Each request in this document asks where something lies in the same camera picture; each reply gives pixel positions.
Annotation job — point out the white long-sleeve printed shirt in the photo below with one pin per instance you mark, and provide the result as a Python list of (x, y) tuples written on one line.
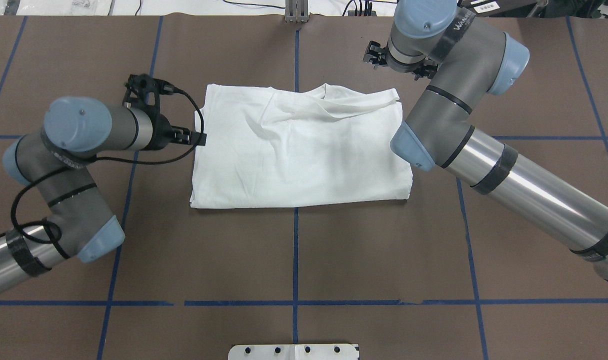
[(271, 148)]

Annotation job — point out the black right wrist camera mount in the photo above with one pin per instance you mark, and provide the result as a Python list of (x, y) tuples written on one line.
[(426, 69)]

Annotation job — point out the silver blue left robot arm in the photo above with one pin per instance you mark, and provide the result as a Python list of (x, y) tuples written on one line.
[(60, 213)]

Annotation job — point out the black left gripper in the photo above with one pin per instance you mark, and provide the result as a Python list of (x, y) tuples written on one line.
[(160, 134)]

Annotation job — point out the usb hub with orange ports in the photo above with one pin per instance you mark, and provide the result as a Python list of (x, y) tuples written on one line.
[(359, 8)]

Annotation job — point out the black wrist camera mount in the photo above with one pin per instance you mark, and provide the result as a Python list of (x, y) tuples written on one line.
[(143, 92), (426, 69)]

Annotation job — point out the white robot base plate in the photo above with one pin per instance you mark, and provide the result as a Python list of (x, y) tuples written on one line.
[(333, 351)]

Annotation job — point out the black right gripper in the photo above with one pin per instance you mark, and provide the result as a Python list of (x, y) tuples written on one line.
[(373, 53)]

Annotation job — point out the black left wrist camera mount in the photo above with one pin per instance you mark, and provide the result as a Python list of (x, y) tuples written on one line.
[(143, 92)]

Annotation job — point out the aluminium frame post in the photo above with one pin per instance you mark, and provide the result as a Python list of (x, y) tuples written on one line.
[(297, 11)]

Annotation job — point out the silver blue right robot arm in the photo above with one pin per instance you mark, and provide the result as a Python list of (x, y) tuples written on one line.
[(466, 60)]

